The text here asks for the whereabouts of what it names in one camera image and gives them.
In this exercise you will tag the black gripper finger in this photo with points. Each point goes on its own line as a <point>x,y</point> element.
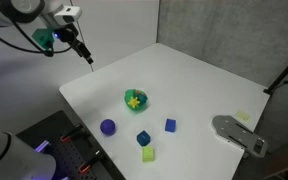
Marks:
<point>80,50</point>
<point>88,57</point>

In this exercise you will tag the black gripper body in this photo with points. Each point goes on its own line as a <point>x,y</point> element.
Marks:
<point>67,33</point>

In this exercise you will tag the round yellow spiky toy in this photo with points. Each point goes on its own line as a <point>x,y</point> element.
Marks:
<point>133,102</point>

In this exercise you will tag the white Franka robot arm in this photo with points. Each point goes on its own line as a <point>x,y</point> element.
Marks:
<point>17,156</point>

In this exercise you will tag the orange teal toy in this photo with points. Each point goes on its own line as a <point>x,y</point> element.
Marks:
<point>141,96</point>

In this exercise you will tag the green translucent bowl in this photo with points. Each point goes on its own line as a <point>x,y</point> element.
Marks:
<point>132,108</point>

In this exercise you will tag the dark blue toy cube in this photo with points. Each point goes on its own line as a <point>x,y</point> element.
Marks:
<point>143,138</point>

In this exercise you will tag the bright blue toy cube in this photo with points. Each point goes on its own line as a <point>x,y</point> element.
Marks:
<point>170,125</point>

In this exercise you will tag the lime green toy cube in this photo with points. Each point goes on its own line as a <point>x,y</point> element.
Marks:
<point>147,154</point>

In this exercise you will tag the purple spiky ball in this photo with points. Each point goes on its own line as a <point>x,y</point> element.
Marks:
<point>107,127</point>

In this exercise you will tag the red black clamp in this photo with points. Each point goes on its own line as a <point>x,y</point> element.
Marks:
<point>71,133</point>
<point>91,162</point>

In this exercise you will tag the black perforated base board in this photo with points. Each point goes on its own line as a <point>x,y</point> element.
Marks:
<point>50,128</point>

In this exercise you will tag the pale yellow sticky note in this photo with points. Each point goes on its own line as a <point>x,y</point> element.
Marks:
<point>242,116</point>

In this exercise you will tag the grey metal mounting plate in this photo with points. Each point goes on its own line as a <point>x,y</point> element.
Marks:
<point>237,133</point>

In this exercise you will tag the black stand pole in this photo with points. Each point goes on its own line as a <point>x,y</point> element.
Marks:
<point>284,75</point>

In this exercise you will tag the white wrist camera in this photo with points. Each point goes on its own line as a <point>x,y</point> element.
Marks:
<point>68,14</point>

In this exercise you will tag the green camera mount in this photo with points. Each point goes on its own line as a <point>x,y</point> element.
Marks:
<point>44,36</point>

